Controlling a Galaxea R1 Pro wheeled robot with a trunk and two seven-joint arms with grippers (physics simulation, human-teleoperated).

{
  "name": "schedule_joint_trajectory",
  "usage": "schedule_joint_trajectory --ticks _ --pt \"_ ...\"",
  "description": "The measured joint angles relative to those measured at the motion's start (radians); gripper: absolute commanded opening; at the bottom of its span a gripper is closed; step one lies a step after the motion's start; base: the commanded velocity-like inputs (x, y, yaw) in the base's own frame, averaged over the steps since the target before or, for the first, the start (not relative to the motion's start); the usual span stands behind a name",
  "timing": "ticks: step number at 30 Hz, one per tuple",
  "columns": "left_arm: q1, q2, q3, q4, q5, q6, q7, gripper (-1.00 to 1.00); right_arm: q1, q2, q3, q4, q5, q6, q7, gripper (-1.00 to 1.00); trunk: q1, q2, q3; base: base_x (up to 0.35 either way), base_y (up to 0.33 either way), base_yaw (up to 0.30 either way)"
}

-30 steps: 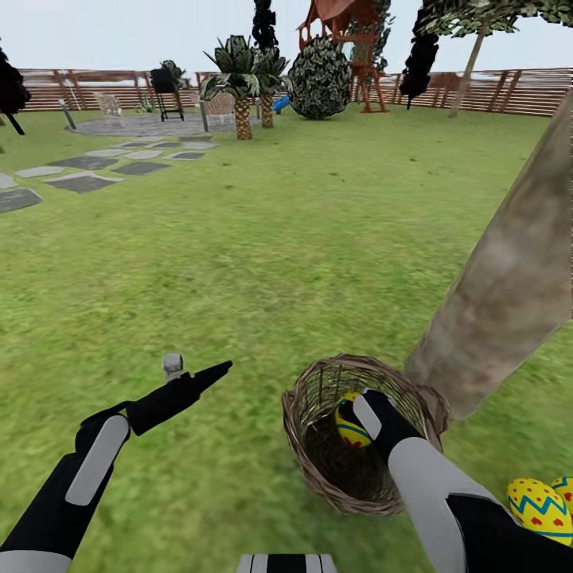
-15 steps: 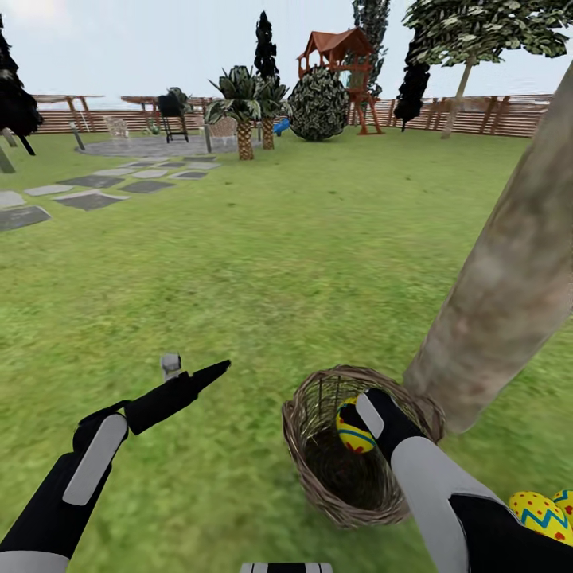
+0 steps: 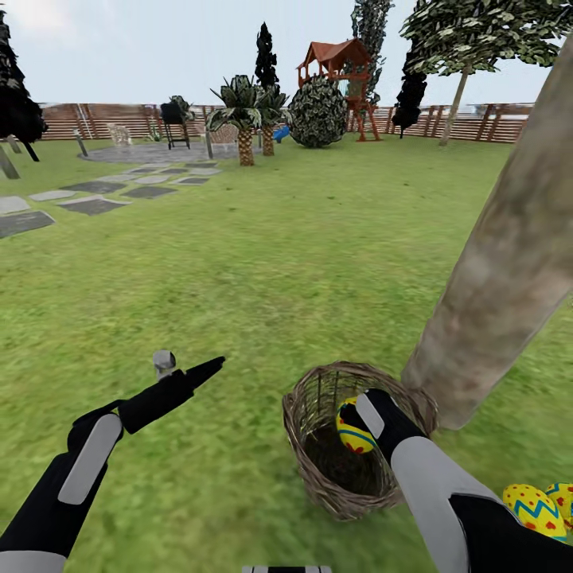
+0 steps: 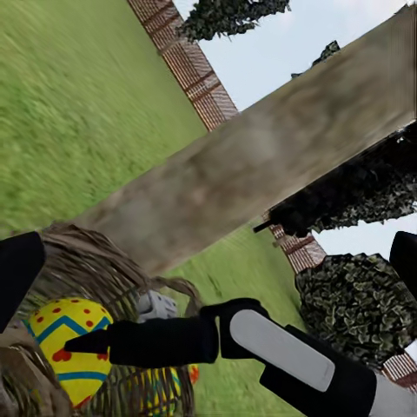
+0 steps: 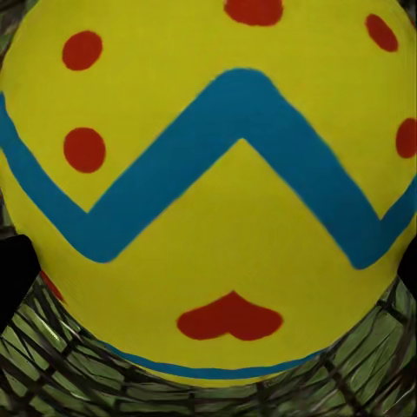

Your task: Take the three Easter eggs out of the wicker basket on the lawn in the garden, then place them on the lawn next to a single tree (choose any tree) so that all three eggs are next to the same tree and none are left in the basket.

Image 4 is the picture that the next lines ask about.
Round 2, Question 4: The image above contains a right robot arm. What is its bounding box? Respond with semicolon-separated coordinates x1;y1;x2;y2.
63;290;417;417

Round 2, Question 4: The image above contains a wicker basket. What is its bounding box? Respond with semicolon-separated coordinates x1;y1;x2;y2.
0;220;204;417

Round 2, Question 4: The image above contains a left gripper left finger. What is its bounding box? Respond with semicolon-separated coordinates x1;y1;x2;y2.
0;231;47;336

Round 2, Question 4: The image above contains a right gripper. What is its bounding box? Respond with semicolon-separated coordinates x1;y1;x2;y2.
63;317;182;369

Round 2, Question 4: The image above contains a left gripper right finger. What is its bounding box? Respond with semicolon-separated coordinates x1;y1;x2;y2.
389;230;417;301

